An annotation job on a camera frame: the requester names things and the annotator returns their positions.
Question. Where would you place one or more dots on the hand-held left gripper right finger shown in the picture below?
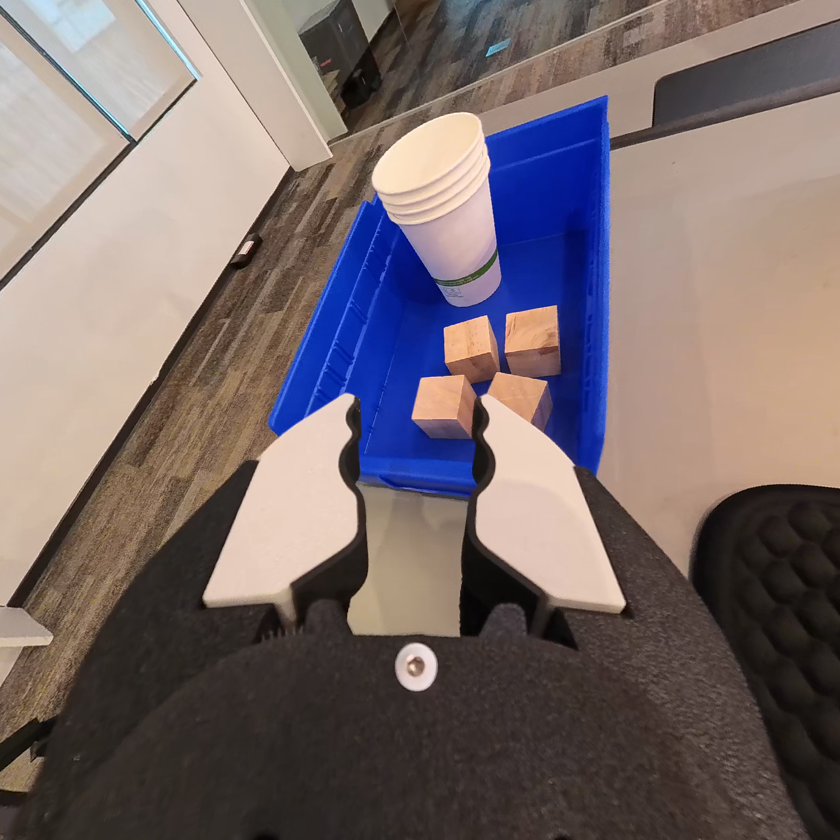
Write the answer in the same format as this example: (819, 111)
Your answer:
(544, 518)

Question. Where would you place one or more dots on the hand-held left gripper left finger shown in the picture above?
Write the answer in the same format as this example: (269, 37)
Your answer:
(289, 518)

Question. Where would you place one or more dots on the light wooden cube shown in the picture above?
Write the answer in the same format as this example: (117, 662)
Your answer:
(471, 348)
(533, 341)
(443, 407)
(525, 394)

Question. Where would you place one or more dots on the blue plastic bin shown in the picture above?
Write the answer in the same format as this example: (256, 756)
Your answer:
(380, 367)

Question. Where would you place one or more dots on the black quilted wrist rest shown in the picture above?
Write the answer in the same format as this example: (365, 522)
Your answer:
(774, 623)

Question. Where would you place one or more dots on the small black floor box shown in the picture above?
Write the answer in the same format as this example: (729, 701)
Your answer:
(249, 250)

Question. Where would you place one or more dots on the dark grey box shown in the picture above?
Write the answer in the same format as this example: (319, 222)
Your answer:
(338, 52)

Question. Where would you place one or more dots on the large window with blinds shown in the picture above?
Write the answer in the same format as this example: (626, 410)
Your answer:
(65, 98)

